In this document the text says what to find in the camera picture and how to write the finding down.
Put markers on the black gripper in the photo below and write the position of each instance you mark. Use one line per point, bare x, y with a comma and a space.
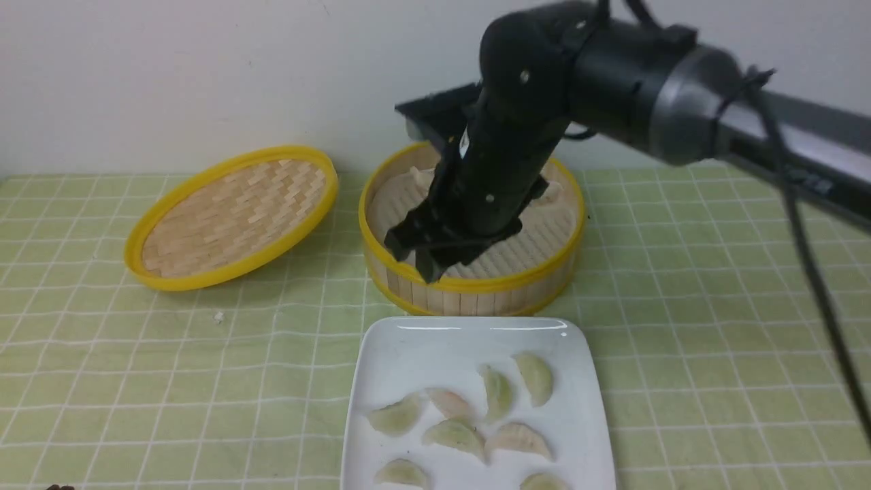
484, 180

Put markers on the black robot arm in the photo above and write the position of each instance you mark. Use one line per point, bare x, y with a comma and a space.
569, 71

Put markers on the steamed dumpling on plate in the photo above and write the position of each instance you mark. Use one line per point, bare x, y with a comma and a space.
402, 472
543, 481
458, 435
397, 419
519, 437
538, 377
499, 393
452, 405

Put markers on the white square plate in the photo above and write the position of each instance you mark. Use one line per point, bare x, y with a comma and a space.
405, 354

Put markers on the bamboo steamer basket yellow rim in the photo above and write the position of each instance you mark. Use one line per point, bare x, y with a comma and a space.
516, 277

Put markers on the white dumpling in steamer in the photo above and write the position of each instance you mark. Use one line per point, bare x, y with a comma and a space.
550, 196

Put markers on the bamboo steamer lid yellow rim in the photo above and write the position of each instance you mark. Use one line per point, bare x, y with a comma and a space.
232, 218

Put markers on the green checkered tablecloth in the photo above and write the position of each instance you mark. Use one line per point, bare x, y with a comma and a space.
714, 366

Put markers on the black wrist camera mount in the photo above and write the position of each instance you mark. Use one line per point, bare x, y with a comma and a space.
437, 117

